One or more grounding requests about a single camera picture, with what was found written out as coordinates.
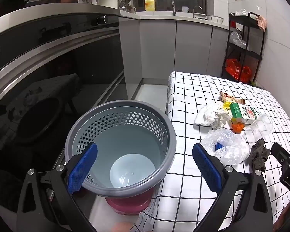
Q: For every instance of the black integrated stove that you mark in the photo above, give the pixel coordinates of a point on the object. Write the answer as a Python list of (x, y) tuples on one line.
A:
[(50, 89)]

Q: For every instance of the red plastic bag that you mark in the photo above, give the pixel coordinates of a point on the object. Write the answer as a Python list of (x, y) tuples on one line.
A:
[(234, 70)]

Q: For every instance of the dark scrap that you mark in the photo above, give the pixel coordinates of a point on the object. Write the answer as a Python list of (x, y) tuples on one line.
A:
[(258, 153)]

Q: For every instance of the black shelf cart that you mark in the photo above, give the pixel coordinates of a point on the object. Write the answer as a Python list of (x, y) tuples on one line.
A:
[(252, 55)]

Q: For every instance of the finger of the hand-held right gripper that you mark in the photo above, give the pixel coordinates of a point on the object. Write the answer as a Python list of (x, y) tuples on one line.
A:
[(281, 153)]

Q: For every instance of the red checkered cloth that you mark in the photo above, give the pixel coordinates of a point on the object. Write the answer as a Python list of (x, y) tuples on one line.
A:
[(262, 23)]

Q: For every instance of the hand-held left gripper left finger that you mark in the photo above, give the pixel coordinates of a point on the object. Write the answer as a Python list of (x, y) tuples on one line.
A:
[(83, 166)]

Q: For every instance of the grey kitchen cabinet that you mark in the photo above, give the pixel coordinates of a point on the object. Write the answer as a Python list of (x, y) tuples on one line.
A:
[(159, 48)]

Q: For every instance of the green leafy scrap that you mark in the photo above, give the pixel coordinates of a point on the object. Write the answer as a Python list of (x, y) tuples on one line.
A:
[(253, 83)]

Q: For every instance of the yellow detergent bottle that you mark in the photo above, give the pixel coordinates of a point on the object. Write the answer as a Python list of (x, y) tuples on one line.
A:
[(149, 4)]

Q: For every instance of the metal colander bowl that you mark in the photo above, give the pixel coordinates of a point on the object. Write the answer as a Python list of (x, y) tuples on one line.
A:
[(215, 18)]

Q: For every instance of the chrome faucet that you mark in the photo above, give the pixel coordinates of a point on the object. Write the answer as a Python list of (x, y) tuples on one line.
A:
[(197, 7)]

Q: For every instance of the clear plastic cup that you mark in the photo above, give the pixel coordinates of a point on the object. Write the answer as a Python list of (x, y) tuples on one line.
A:
[(258, 128)]

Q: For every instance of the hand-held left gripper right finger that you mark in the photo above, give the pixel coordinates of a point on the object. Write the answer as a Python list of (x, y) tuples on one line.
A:
[(205, 166)]

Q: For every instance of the white tissue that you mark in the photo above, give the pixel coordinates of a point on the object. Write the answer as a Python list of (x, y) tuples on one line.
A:
[(207, 116)]

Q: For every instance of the red can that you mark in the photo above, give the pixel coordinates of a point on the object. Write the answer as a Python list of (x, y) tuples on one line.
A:
[(233, 24)]

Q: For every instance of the grey perforated waste basket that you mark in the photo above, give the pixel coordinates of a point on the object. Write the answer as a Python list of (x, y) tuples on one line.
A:
[(135, 130)]

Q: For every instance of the white mug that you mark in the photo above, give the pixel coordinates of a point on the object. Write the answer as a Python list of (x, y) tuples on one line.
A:
[(185, 9)]

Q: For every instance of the stove control knob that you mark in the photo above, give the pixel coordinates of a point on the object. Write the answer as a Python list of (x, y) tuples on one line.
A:
[(102, 20)]

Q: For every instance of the green white carton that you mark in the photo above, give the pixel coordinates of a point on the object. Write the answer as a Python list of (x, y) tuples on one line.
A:
[(241, 112)]

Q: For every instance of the clear plastic bag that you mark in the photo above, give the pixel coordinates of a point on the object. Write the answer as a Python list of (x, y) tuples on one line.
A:
[(238, 40), (232, 148), (241, 12)]

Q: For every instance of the white black checkered tablecloth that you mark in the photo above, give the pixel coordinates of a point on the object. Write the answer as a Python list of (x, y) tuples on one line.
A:
[(183, 94)]

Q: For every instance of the crumpled snack wrapper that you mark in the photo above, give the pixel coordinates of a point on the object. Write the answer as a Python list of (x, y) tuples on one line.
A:
[(228, 98)]

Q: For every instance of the orange plastic scrap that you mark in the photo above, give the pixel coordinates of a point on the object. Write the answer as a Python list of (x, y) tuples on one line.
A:
[(237, 127)]

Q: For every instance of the pink plastic stool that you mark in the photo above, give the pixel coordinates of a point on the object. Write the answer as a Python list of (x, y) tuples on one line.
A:
[(128, 206)]

